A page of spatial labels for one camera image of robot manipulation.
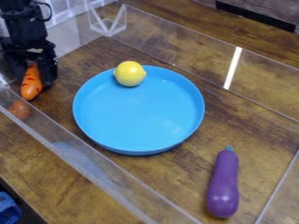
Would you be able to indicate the clear acrylic tray enclosure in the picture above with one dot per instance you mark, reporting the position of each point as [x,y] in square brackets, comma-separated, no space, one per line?
[243,64]

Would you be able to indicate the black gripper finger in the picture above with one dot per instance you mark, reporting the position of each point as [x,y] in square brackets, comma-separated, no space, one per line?
[47,65]
[15,67]

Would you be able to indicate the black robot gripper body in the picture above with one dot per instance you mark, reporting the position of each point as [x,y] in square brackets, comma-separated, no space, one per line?
[24,18]

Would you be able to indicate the orange toy carrot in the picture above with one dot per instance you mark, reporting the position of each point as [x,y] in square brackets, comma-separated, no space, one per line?
[32,82]

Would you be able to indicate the yellow toy lemon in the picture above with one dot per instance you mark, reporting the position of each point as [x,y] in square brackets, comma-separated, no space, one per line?
[130,73]

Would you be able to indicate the purple toy eggplant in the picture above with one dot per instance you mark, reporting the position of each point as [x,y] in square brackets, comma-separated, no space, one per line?
[223,190]

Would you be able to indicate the blue plastic object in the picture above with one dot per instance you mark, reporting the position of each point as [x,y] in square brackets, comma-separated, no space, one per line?
[10,211]

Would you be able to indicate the white patterned curtain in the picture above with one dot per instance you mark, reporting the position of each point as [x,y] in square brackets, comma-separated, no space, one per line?
[67,28]

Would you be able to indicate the blue round plate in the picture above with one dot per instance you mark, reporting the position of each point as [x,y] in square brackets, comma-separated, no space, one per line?
[139,120]

